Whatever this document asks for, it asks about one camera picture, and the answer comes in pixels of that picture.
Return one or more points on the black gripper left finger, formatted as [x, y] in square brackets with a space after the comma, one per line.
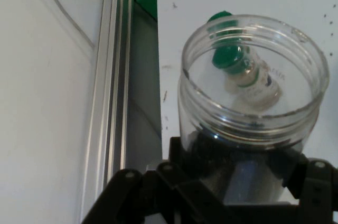
[163, 195]

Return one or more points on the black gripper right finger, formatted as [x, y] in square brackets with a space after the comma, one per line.
[319, 192]

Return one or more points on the clear jar with black grains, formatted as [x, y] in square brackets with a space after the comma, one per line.
[318, 76]

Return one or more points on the aluminium rail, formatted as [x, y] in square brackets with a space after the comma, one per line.
[113, 76]

